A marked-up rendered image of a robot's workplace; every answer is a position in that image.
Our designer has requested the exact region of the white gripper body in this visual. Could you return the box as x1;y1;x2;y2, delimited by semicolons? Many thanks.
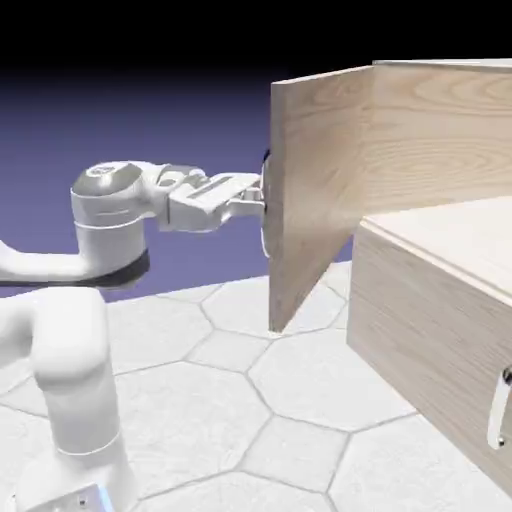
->
158;171;262;234

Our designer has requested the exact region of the curved silver door handle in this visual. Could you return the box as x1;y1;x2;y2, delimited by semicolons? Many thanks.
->
486;365;512;451
259;149;274;260

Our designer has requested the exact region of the light wood cabinet door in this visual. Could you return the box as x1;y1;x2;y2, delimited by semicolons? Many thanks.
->
346;222;512;496
267;65;376;335

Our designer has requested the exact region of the light wood cabinet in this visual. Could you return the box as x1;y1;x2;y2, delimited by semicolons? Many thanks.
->
346;58;512;496

